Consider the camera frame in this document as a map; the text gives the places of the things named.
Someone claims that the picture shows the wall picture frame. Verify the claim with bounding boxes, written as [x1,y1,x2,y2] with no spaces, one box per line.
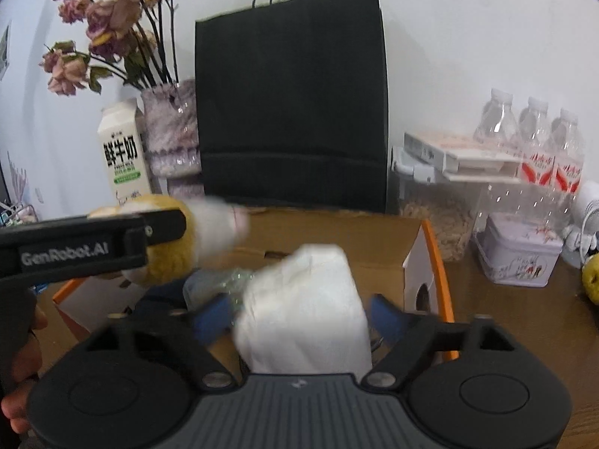
[0,23,11,80]

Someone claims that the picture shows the crushed clear plastic bottle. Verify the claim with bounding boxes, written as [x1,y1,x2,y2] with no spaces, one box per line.
[182,266,256,312]

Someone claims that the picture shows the flat white box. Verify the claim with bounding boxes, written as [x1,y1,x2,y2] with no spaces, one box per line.
[403,131,522,174]

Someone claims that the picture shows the purple glass vase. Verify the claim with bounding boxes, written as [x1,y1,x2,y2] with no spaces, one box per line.
[140,79,204,197]

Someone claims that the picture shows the white floral tin box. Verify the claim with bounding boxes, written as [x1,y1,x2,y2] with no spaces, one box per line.
[475,213,565,288]

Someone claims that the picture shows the yellow white plush toy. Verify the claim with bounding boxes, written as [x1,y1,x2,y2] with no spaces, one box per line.
[89,194,251,288]

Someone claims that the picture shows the wire basket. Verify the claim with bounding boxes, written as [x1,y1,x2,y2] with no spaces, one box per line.
[0,201,38,225]

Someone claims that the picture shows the dark blue cloth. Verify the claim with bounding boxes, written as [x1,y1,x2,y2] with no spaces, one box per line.
[136,281,207,319]

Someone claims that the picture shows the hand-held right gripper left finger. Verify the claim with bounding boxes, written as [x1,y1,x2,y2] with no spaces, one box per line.
[107,294,237,390]

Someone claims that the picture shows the green pear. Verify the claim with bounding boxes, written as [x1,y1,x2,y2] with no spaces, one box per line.
[581,253,599,305]

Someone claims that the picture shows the dried pink flowers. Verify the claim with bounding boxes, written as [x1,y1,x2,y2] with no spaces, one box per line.
[40,0,181,97]

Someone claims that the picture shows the clear storage container white lid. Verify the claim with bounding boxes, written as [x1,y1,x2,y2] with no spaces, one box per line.
[390,145,525,263]

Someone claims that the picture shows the white charger with cable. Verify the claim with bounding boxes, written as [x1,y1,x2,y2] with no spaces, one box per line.
[559,182,599,267]

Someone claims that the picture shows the black paper bag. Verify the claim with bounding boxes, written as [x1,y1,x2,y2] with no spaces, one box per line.
[194,0,390,213]

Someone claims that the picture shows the white tissue pack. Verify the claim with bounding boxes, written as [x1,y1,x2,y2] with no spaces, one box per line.
[232,243,374,382]

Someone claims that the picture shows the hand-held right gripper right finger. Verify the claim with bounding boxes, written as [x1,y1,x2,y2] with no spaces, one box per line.
[362,294,513,388]

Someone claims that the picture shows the person's left hand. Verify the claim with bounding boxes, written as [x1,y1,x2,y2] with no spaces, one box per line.
[0,311,48,436]

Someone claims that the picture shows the clear water bottle red label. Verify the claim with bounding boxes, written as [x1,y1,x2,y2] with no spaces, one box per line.
[552,109,586,239]
[472,88,520,225]
[517,97,555,225]

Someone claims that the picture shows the white milk carton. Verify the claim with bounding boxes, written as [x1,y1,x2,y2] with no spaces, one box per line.
[97,99,153,204]

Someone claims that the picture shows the cardboard box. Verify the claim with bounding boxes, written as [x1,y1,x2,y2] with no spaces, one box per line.
[35,206,457,379]

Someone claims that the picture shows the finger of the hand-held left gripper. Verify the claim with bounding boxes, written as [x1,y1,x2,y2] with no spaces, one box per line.
[140,209,188,246]

